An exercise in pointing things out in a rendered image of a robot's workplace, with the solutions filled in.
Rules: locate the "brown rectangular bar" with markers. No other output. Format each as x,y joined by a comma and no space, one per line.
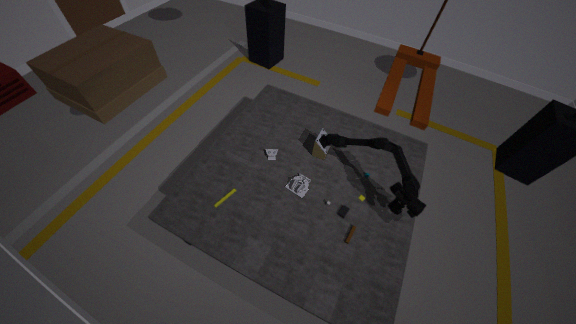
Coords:
350,234

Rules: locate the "olive yellow thin bar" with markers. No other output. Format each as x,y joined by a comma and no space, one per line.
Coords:
225,197

